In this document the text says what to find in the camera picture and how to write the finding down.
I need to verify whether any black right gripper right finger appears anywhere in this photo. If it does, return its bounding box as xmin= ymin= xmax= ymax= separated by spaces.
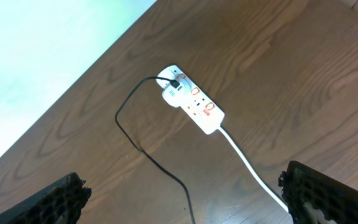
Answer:
xmin=278 ymin=161 xmax=358 ymax=224

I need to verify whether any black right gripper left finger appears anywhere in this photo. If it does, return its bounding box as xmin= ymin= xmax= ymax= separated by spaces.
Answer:
xmin=0 ymin=172 xmax=91 ymax=224

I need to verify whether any black charger cable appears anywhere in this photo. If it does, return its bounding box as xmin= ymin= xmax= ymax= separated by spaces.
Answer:
xmin=114 ymin=76 xmax=197 ymax=224

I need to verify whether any white charger plug adapter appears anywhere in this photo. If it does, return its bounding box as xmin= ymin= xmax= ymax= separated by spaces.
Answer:
xmin=157 ymin=65 xmax=191 ymax=108

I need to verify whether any white power strip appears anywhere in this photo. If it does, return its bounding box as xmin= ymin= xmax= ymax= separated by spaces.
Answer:
xmin=178 ymin=75 xmax=225 ymax=135

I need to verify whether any white power strip cord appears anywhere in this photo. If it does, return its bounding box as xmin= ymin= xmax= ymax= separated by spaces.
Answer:
xmin=218 ymin=126 xmax=290 ymax=214

